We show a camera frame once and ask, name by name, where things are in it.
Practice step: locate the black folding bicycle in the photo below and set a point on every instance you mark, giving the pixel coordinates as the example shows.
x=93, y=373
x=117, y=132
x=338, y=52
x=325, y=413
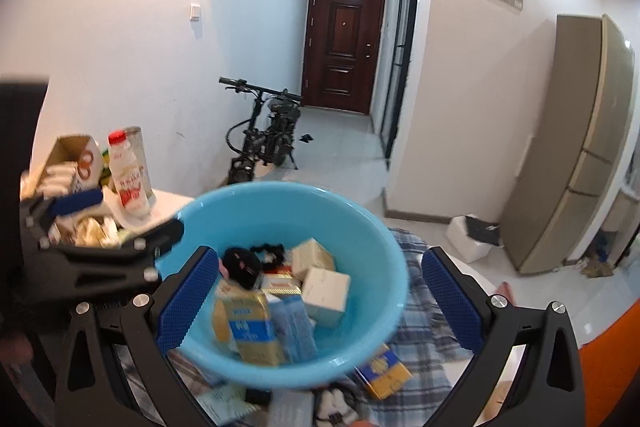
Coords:
x=267, y=136

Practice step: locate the beige refrigerator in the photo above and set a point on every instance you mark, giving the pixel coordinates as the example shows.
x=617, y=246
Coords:
x=572, y=156

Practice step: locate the white foam box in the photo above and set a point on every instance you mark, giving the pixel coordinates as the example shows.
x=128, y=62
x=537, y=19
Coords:
x=473, y=238

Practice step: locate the crumpled tissue paper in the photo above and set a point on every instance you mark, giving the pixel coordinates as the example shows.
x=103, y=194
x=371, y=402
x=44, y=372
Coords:
x=91, y=232

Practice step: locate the dark red entrance door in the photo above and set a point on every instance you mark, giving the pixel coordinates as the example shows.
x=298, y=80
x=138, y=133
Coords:
x=341, y=53

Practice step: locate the strawberry milk bottle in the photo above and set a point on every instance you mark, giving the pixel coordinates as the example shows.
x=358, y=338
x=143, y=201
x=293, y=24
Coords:
x=127, y=176

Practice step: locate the white earphone clip item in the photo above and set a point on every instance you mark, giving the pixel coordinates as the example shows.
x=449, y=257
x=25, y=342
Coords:
x=335, y=406

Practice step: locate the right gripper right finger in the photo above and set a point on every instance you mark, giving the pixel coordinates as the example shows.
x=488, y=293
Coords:
x=547, y=389

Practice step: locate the blue plaid shirt cloth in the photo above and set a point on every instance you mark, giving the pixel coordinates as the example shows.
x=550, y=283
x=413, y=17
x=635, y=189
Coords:
x=423, y=343

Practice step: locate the light blue lotion tube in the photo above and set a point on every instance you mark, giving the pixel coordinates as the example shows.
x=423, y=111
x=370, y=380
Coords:
x=226, y=404

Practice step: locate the blue plastic basin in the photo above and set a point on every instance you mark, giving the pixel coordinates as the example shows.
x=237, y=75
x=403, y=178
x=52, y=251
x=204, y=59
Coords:
x=251, y=214

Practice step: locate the white light switch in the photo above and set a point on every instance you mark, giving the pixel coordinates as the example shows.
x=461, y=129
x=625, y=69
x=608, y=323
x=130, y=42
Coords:
x=195, y=12

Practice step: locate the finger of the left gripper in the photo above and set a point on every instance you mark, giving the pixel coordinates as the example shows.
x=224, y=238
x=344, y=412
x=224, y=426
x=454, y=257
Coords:
x=43, y=211
x=83, y=254

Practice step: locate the gold blue cigarette pack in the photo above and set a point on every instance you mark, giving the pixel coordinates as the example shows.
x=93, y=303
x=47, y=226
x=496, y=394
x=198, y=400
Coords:
x=250, y=324

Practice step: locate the cardboard pretzel snack box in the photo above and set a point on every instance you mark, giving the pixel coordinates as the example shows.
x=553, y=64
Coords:
x=74, y=165

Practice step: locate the blue Raison box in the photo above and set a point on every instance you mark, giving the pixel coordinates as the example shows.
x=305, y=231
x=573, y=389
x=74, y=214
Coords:
x=294, y=329

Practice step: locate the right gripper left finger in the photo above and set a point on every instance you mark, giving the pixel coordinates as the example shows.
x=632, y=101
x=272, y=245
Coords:
x=92, y=388

